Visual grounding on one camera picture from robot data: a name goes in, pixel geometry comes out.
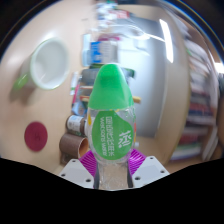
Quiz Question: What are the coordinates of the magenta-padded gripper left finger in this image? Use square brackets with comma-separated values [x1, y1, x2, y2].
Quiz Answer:
[58, 149, 99, 190]

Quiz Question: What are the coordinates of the white under-shelf light bar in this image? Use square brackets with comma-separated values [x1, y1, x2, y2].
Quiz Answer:
[158, 18, 175, 65]

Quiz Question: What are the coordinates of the brown jar with white label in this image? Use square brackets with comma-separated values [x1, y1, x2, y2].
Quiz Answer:
[65, 114, 87, 136]

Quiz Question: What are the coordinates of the blue and white box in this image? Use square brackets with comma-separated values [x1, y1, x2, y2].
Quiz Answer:
[89, 40, 120, 65]

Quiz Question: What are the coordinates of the ceiling light tube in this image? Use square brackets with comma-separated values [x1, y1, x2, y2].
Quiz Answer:
[214, 62, 224, 75]

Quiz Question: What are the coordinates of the grey shaker bottle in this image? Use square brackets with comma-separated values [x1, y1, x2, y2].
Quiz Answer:
[80, 67, 136, 86]

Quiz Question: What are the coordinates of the clear bottle with green cap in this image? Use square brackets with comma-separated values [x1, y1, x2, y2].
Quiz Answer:
[84, 63, 137, 192]

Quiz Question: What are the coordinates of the flat round red coaster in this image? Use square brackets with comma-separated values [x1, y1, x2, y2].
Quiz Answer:
[23, 121, 49, 153]

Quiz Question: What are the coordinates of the white mug with green rim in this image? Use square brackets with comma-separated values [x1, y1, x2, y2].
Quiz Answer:
[13, 37, 72, 91]

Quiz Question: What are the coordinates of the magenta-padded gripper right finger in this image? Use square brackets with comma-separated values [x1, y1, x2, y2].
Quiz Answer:
[128, 148, 171, 189]

